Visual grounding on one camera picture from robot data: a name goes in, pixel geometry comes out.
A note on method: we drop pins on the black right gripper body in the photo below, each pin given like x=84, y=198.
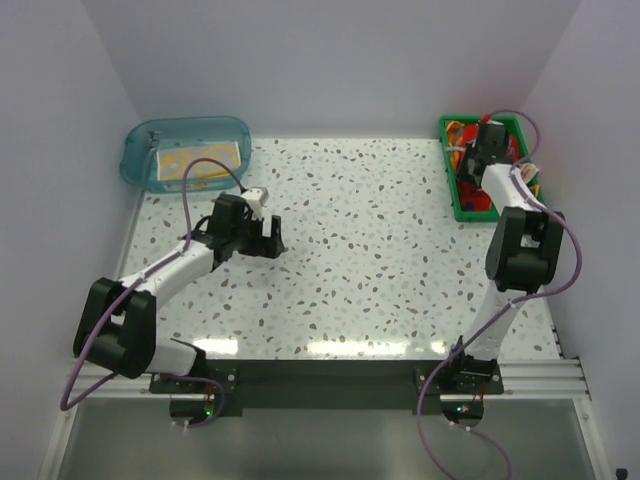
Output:
x=469, y=153

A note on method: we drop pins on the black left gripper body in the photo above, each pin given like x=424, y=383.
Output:
x=249, y=239

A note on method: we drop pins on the red patterned towel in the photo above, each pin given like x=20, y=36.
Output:
x=458, y=137

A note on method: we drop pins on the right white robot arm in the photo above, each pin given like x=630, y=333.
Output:
x=521, y=258

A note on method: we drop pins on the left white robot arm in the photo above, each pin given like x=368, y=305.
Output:
x=118, y=326

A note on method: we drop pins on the green plastic crate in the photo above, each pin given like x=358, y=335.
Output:
x=501, y=182

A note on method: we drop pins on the orange patterned towel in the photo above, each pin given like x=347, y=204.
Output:
x=529, y=172

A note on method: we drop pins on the teal transparent plastic bin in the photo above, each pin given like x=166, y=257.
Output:
x=210, y=153

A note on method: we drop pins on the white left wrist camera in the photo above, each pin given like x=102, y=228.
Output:
x=256, y=199

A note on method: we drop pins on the black metal base rail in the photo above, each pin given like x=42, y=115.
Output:
x=240, y=385

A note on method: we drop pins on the aluminium frame rail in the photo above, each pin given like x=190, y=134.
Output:
x=186, y=369

